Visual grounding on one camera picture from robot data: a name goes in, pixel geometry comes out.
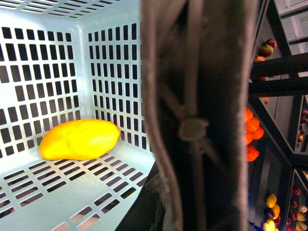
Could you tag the yellow mango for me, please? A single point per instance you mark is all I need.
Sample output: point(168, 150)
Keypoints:
point(83, 139)

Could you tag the light blue plastic basket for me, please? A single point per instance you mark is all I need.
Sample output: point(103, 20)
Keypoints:
point(63, 60)

